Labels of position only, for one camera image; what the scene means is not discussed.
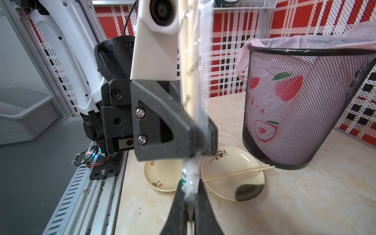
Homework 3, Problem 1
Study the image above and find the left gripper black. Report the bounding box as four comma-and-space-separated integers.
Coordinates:
99, 78, 200, 162

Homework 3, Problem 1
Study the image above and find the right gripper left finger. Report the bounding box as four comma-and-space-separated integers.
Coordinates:
160, 180, 188, 235

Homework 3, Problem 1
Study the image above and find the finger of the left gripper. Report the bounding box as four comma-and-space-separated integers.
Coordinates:
202, 117, 218, 156

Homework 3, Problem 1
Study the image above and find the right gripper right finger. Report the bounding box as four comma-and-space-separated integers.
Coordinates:
193, 179, 223, 235

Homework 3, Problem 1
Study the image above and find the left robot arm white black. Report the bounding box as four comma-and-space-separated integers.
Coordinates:
16, 1, 218, 162

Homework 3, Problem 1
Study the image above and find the cream plate with flowers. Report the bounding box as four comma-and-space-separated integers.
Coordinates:
144, 159, 183, 193

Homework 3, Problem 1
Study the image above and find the cream plate with black mark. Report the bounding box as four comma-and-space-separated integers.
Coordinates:
200, 146, 265, 202

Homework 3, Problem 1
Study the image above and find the black mesh trash bin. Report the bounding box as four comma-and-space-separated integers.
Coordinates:
242, 46, 376, 169

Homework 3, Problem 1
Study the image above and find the teal alarm clock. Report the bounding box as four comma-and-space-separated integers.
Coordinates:
215, 0, 240, 8

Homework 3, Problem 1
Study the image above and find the grey bin outside cell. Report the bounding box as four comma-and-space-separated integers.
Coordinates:
1, 87, 59, 145

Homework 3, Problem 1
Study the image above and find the pink plastic bin liner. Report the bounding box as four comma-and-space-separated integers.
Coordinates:
236, 21, 376, 82

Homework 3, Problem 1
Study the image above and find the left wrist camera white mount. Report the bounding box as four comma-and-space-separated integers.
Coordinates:
130, 0, 179, 81

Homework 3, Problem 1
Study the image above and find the white wire wall shelf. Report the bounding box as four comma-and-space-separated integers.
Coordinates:
214, 0, 277, 9

